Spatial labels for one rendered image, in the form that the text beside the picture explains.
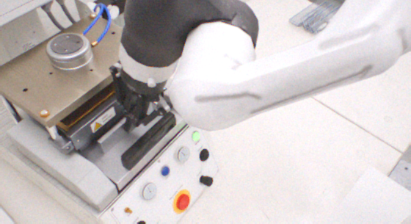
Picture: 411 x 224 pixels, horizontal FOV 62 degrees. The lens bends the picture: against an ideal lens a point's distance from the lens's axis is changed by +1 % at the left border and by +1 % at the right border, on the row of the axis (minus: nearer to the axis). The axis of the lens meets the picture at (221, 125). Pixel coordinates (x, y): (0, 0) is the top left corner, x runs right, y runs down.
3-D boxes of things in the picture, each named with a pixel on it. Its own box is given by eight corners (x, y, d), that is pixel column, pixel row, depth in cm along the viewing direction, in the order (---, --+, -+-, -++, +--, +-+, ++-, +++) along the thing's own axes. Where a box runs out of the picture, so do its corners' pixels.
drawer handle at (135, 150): (122, 166, 69) (119, 155, 66) (169, 120, 78) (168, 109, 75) (129, 171, 69) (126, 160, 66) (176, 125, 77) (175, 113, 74)
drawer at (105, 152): (26, 125, 79) (12, 103, 73) (98, 74, 91) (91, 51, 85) (120, 192, 70) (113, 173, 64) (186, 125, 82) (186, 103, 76)
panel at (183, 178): (146, 260, 79) (107, 210, 68) (219, 170, 95) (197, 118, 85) (152, 264, 78) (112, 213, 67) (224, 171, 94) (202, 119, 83)
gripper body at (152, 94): (109, 57, 51) (106, 89, 59) (152, 94, 51) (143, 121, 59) (143, 33, 55) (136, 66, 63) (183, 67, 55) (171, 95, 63)
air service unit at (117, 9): (91, 46, 92) (75, -5, 80) (129, 21, 100) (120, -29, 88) (105, 53, 90) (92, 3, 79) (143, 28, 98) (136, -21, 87)
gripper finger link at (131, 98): (132, 87, 57) (125, 81, 57) (125, 116, 66) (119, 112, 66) (148, 74, 59) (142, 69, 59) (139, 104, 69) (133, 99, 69)
